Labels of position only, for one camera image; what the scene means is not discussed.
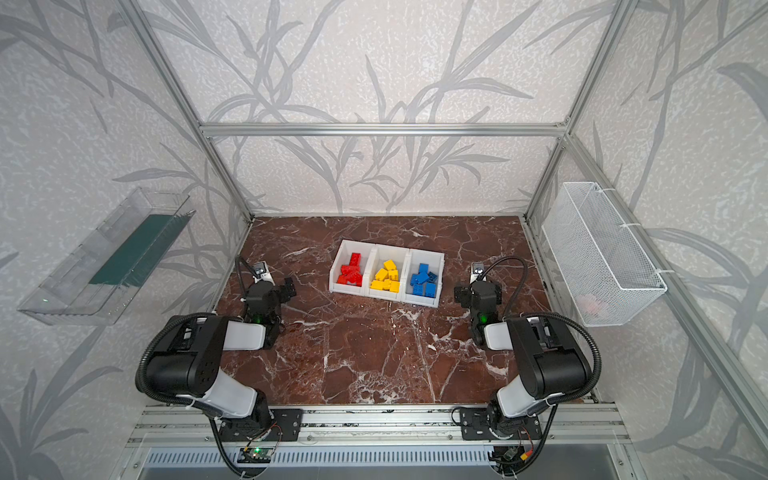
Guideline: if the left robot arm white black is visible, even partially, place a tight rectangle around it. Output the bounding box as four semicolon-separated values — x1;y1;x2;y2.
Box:
135;277;296;433

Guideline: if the right controller wiring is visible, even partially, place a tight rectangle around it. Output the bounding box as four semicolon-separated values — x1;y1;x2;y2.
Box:
488;443;538;464

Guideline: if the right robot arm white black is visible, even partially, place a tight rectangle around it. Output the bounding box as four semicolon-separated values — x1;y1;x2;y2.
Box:
454;280;602;429

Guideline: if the white wire mesh basket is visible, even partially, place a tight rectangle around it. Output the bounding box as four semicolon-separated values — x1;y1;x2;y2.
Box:
542;182;667;327

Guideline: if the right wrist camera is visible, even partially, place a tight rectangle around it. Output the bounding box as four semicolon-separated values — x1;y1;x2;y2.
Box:
470;262;486;282

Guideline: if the pink object in basket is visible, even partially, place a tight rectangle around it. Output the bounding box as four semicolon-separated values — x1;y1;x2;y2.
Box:
579;294;603;316

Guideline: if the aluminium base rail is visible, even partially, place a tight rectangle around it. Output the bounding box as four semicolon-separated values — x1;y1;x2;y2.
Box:
126;403;632;448

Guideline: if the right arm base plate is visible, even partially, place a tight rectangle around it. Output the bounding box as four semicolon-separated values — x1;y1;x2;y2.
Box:
455;407;542;441

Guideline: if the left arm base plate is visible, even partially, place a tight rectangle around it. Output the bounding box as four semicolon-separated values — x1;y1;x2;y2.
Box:
218;408;304;442

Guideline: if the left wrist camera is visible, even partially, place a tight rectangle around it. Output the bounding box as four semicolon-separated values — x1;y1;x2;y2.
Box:
251;261;274;284

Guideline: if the long yellow lego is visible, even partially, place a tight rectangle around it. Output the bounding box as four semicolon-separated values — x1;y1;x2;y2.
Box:
370;279;400;293

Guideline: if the clear plastic wall tray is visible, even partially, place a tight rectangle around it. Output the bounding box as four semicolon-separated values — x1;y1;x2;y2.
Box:
18;187;196;326

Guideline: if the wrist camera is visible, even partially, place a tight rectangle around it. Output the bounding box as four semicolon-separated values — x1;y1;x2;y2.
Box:
470;262;486;282
251;261;274;284

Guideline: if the left controller board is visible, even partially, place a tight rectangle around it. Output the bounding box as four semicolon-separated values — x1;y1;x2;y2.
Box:
236;446;276;465

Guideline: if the white three-compartment sorting bin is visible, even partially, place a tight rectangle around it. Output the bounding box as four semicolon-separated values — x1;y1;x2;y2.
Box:
328;240;445;308

